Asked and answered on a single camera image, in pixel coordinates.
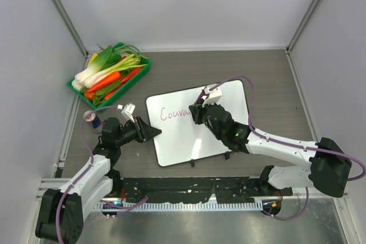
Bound red chili pepper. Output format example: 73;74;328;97
103;67;142;101

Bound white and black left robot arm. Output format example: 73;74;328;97
35;117;162;243

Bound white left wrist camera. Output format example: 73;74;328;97
117;103;136;123

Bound green bok choy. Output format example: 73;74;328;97
87;45;122;72

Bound red and blue drink can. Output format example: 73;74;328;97
83;110;102;134

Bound yellow pepper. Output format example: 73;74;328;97
87;53;98;67

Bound green plastic tray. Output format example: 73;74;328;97
67;42;151;110

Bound white slotted cable duct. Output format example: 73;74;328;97
96;201;263;212

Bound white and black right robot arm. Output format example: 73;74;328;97
189;99;352;198

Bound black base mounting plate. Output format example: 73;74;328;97
122;177;293;204

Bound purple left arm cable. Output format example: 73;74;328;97
55;105;149;244

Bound white marker with pink cap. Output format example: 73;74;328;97
196;89;206;105

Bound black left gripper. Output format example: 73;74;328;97
115;116;161;147

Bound orange carrot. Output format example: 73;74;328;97
86;71;121;93

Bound green spinach leaves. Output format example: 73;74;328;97
92;80;120;106

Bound white whiteboard with black frame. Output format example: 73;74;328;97
145;79;252;167

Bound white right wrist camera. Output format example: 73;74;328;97
202;86;222;106

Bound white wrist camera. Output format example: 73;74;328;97
117;103;136;123
202;86;222;106

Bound white and green leek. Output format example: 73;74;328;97
74;54;145;88

